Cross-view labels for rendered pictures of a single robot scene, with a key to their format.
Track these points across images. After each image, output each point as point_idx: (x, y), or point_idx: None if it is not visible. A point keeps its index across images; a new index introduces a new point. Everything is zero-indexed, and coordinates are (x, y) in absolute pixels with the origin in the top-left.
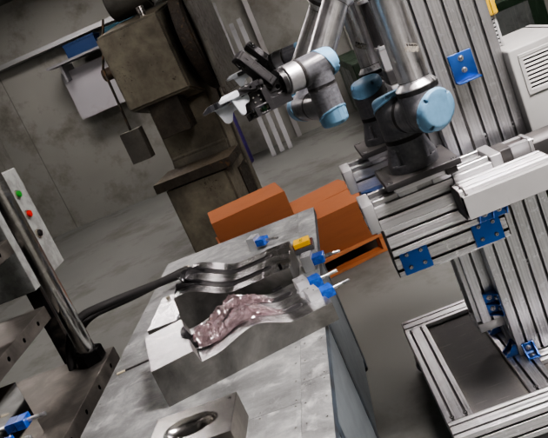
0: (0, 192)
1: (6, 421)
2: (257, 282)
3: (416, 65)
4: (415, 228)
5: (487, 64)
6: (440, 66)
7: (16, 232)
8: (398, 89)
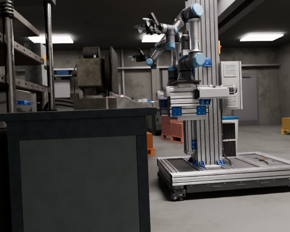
0: (49, 43)
1: (25, 98)
2: None
3: (197, 44)
4: (180, 99)
5: (213, 64)
6: None
7: (48, 57)
8: (189, 51)
